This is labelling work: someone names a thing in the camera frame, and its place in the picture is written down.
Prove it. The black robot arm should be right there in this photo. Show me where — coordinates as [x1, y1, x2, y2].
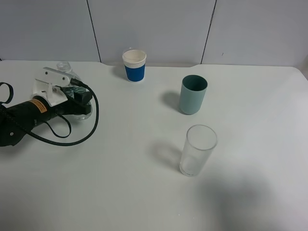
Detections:
[0, 85, 99, 147]

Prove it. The white cup with blue sleeve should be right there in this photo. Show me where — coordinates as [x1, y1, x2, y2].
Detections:
[122, 49, 147, 82]

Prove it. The black braided cable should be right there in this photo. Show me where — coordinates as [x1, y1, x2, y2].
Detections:
[0, 79, 100, 146]

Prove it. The teal green cup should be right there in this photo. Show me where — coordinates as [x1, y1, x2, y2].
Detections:
[179, 75, 208, 115]

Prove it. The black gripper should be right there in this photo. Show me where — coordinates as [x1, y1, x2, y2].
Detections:
[9, 87, 92, 128]

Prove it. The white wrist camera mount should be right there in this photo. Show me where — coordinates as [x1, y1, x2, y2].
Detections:
[31, 67, 73, 107]

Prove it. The clear glass tumbler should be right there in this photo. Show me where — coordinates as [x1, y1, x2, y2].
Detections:
[180, 124, 218, 177]

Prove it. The clear green-label water bottle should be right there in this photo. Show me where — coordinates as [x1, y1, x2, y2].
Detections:
[57, 61, 92, 120]

